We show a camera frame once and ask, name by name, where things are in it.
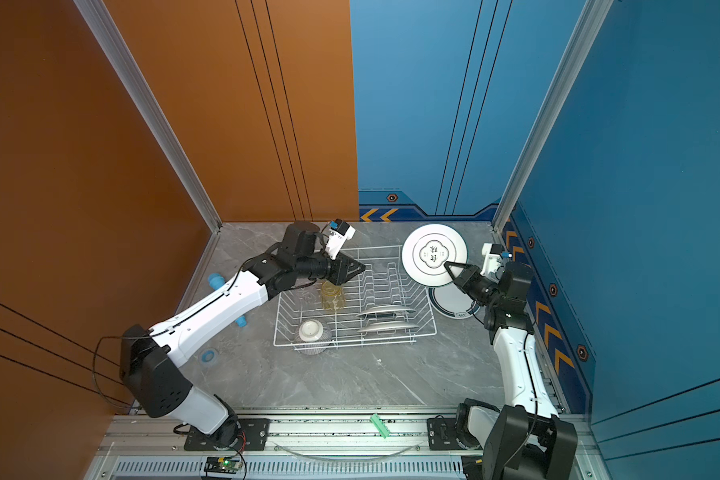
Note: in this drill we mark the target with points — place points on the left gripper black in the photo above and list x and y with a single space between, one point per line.
342 263

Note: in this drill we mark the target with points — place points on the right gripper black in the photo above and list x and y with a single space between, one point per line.
470 276

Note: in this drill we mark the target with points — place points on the white plate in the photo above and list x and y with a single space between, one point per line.
386 310
387 326
453 300
426 250
441 312

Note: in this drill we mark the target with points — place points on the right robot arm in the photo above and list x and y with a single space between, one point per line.
528 440

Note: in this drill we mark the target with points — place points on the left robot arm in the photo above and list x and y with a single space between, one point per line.
151 359

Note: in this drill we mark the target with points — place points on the yellow transparent cup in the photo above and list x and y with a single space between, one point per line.
332 297

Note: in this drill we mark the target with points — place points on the clear upside-down glass bowl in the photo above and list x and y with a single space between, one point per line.
313 337

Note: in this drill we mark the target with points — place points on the left circuit board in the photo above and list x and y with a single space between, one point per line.
224 467

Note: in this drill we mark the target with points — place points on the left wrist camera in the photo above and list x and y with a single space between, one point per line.
339 233

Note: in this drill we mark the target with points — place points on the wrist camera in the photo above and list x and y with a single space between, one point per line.
495 258
339 233

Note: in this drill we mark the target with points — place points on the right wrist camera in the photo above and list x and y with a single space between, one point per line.
495 258

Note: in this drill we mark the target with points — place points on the white wire dish rack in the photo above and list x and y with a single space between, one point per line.
384 282

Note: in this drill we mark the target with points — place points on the blue cylinder handle tool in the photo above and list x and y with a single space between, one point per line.
218 283

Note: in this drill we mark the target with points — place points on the green clip on rail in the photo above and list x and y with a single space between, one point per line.
380 425

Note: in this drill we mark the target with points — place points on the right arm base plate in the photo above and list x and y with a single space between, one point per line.
442 434

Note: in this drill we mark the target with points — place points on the aluminium front rail frame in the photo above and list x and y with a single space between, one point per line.
303 443

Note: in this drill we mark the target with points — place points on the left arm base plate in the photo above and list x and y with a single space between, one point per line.
251 434

